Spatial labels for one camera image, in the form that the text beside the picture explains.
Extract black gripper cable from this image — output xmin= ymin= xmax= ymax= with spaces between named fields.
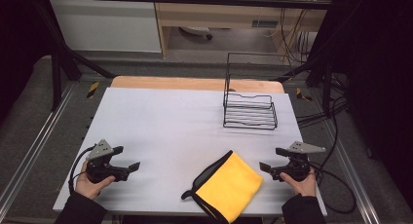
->
xmin=308 ymin=162 xmax=357 ymax=215
xmin=67 ymin=145 xmax=98 ymax=196

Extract black metal stand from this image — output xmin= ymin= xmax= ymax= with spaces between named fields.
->
xmin=275 ymin=52 xmax=349 ymax=119
xmin=32 ymin=0 xmax=117 ymax=112

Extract yellow cloth with black trim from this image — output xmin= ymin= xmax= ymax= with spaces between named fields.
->
xmin=180 ymin=149 xmax=265 ymax=224

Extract white chair base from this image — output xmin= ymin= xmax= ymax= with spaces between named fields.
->
xmin=178 ymin=25 xmax=214 ymax=41

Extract wooden desk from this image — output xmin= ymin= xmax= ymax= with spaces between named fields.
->
xmin=152 ymin=0 xmax=336 ymax=59

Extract person's right hand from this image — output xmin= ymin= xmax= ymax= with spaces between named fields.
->
xmin=280 ymin=167 xmax=318 ymax=198

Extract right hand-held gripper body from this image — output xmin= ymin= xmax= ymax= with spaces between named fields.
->
xmin=271 ymin=140 xmax=326 ymax=183

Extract black floor cables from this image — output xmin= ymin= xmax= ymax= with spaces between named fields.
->
xmin=294 ymin=73 xmax=351 ymax=129

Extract person's left hand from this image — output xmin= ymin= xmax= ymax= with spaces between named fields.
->
xmin=74 ymin=161 xmax=117 ymax=201

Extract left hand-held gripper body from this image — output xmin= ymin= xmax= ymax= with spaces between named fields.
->
xmin=85 ymin=138 xmax=131 ymax=185

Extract aluminium rail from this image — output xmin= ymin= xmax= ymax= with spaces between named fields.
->
xmin=319 ymin=119 xmax=384 ymax=224
xmin=0 ymin=82 xmax=78 ymax=213

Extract black wire rack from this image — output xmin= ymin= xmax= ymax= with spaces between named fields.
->
xmin=222 ymin=52 xmax=295 ymax=131

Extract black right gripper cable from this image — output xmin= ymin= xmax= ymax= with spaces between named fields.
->
xmin=308 ymin=162 xmax=357 ymax=215

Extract black curtain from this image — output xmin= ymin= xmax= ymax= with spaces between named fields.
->
xmin=0 ymin=0 xmax=53 ymax=125
xmin=330 ymin=0 xmax=413 ymax=212

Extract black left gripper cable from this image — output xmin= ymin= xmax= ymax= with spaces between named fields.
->
xmin=67 ymin=145 xmax=98 ymax=196

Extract hanging black cables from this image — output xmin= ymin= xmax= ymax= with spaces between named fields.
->
xmin=278 ymin=7 xmax=315 ymax=65

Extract white cabinet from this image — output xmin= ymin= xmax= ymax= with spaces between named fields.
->
xmin=49 ymin=0 xmax=163 ymax=54

